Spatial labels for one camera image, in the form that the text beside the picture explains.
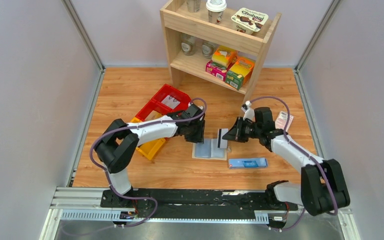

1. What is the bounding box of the white card with magnetic stripe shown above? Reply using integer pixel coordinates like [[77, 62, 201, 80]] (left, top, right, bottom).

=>
[[217, 128, 229, 149]]

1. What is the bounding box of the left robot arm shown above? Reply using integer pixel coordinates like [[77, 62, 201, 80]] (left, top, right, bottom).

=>
[[89, 103, 206, 195]]

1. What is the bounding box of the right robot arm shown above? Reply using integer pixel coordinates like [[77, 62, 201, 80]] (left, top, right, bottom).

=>
[[222, 107, 351, 216]]

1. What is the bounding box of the blue gum pack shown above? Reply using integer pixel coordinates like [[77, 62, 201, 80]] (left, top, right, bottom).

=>
[[228, 157, 268, 170]]

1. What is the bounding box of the pink snack packet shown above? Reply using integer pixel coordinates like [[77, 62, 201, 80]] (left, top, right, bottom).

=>
[[274, 111, 294, 132]]

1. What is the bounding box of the white paper in bin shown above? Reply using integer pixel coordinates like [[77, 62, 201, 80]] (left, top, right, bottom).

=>
[[161, 95, 181, 110]]

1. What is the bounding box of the red plastic bin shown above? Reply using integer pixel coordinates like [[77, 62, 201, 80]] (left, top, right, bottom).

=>
[[134, 99, 176, 140], [151, 84, 192, 113]]

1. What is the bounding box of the yellow plastic bin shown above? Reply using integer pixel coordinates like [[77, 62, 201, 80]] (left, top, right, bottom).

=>
[[130, 116, 168, 162]]

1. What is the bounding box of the green yellow juice carton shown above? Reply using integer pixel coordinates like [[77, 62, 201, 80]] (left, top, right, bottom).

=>
[[225, 56, 255, 90]]

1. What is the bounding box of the pink orange juice carton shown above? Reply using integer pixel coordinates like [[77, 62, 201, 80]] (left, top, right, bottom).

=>
[[205, 45, 238, 82]]

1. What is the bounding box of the wooden shelf unit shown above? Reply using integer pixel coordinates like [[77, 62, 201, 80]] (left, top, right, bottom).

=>
[[159, 0, 282, 99]]

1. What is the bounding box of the right glass water bottle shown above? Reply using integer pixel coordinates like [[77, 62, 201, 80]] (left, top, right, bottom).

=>
[[201, 40, 217, 59]]

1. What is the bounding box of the Chobani yogurt cup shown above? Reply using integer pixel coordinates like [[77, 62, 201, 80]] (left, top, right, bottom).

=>
[[231, 7, 269, 35]]

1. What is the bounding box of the metal can on shelf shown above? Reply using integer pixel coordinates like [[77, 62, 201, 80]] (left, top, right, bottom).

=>
[[186, 0, 201, 13]]

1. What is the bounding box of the paper coffee cup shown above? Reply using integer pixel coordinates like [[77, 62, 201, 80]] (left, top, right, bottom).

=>
[[206, 0, 227, 24]]

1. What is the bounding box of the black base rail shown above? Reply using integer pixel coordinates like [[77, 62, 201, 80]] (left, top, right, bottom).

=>
[[100, 188, 298, 220]]

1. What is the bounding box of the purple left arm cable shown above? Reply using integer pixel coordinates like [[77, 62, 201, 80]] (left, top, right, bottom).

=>
[[89, 97, 208, 228]]

